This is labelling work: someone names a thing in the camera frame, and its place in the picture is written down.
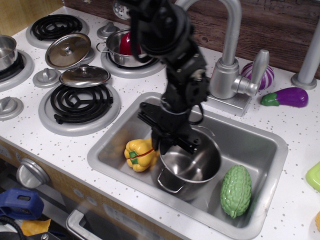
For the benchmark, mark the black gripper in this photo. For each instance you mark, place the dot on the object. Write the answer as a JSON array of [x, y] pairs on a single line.
[[169, 128]]

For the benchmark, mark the steel pot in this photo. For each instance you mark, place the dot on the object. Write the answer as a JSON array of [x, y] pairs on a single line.
[[184, 175], [112, 46], [8, 51]]

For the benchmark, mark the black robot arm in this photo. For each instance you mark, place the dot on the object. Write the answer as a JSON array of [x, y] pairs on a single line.
[[163, 31]]

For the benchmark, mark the domed steel pot lid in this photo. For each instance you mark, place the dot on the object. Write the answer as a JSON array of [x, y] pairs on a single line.
[[84, 76]]

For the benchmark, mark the stainless steel sink basin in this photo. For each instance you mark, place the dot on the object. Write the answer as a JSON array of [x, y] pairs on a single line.
[[262, 153]]

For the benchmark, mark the steel pot on burner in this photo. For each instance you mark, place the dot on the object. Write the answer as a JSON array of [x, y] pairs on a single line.
[[112, 46]]

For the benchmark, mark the flat steel pot lid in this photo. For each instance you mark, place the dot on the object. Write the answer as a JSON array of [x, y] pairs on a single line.
[[68, 50]]

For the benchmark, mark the yellow toy bell pepper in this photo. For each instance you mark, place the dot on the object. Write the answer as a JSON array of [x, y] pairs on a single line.
[[140, 154]]

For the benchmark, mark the silver toy faucet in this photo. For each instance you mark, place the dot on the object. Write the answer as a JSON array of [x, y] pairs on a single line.
[[229, 91]]

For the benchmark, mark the green toy bitter melon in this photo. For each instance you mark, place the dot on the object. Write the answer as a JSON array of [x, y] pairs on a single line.
[[236, 191]]

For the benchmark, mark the front black coil burner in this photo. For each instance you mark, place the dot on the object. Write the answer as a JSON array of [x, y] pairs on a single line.
[[72, 112]]

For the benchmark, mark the dark red toy pepper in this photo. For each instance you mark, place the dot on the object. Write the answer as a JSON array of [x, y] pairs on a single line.
[[125, 45]]

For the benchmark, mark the purple white toy onion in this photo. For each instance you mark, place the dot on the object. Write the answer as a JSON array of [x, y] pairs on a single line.
[[267, 78]]

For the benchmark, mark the grey stove knob back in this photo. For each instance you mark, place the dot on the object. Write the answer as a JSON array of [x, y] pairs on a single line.
[[105, 31]]

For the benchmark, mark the grey stove knob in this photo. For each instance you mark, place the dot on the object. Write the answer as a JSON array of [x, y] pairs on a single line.
[[105, 31], [10, 107], [47, 78]]

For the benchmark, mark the grey stove knob centre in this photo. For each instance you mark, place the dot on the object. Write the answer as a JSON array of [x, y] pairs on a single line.
[[47, 78]]

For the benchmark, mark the hanging steel slotted utensil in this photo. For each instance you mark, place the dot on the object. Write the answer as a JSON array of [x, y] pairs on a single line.
[[121, 11]]

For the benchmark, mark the grey oven front knob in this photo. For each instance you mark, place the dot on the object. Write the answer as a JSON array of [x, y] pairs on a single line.
[[30, 175]]

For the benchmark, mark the purple toy eggplant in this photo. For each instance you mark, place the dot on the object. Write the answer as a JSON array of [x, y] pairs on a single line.
[[292, 96]]

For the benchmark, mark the grey stove knob left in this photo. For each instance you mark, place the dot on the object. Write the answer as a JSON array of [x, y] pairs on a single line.
[[10, 107]]

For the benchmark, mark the blue clamp tool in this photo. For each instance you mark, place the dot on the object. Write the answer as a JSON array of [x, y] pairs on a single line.
[[21, 204]]

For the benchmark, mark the grey support pole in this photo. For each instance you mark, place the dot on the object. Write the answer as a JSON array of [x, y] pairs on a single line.
[[305, 78]]

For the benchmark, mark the light green plastic container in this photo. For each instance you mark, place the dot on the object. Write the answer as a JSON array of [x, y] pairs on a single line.
[[313, 177]]

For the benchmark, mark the yellow cloth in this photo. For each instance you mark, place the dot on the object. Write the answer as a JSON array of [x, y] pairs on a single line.
[[34, 227]]

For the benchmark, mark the back left coil burner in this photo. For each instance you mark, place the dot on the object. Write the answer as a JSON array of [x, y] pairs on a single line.
[[44, 31]]

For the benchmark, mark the yellow toy at right edge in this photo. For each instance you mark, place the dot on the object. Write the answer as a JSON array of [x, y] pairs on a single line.
[[317, 221]]

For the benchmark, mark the silver oven door handle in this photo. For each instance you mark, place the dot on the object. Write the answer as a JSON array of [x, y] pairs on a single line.
[[90, 226]]

